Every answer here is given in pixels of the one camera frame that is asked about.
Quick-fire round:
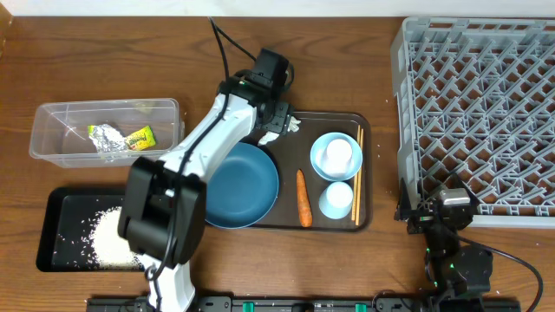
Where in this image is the pile of white rice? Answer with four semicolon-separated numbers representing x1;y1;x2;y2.
88;206;140;270

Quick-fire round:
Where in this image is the white cup in bowl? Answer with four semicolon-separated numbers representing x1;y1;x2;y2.
323;139;352;177

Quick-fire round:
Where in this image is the orange carrot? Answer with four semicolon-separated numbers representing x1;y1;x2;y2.
296;169;313;227

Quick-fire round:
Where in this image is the grey dishwasher rack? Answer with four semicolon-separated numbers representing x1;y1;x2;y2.
390;17;554;229

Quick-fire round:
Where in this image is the light blue bowl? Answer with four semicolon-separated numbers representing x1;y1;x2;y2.
310;132;362;182

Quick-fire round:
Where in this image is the dark brown serving tray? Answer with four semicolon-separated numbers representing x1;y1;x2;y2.
239;112;373;232

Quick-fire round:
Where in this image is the dark blue plate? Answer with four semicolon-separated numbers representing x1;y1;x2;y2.
206;143;279;229

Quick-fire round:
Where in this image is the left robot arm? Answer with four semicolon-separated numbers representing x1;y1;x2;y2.
117;49;294;311

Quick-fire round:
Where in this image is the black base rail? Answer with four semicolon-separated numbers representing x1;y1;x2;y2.
85;296;521;312

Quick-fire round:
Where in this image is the wooden chopstick right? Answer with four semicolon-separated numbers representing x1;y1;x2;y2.
355;127;364;226

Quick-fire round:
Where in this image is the yellow foil snack wrapper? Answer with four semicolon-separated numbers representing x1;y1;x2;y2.
88;124;157;153

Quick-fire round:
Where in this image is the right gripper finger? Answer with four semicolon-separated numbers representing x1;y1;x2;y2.
394;179;412;220
448;173;479;202

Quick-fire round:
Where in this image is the black plastic tray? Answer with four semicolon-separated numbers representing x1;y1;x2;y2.
36;186;142;272

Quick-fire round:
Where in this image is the clear plastic bin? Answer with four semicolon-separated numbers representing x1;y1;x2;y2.
29;98;184;168

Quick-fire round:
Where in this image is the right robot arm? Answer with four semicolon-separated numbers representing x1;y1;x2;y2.
394;179;493;311

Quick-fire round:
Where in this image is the light blue cup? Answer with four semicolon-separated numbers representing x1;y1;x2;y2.
318;182;354;219

